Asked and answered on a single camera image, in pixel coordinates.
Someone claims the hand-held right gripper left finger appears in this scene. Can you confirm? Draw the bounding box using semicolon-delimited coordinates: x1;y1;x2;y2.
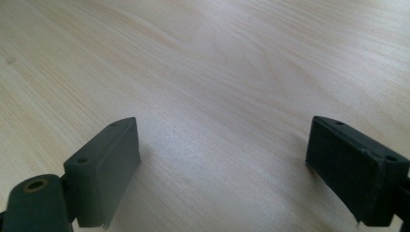
63;116;142;229

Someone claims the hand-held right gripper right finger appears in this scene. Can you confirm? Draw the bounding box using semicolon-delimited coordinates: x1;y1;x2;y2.
305;115;410;227

